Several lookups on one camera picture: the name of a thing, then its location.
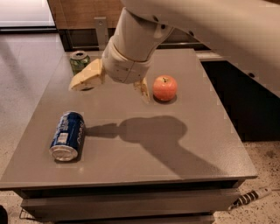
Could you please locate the wooden wall panel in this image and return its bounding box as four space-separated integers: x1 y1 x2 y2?
47 0 123 30

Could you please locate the green soda can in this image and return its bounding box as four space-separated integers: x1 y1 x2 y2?
70 51 90 74

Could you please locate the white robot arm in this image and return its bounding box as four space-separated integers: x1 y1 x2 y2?
69 0 280 96

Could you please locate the red apple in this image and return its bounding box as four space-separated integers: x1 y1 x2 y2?
152 75 178 102

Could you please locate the white power strip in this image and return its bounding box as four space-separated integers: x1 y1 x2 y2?
228 187 272 210

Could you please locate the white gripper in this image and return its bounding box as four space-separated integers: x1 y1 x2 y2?
69 43 151 102

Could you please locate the blue pepsi can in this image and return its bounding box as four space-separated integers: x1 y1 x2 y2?
50 111 85 162

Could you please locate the left metal wall bracket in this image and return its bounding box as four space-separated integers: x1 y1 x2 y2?
94 17 109 51

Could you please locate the grey table with drawers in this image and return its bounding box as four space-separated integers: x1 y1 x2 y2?
1 49 257 224

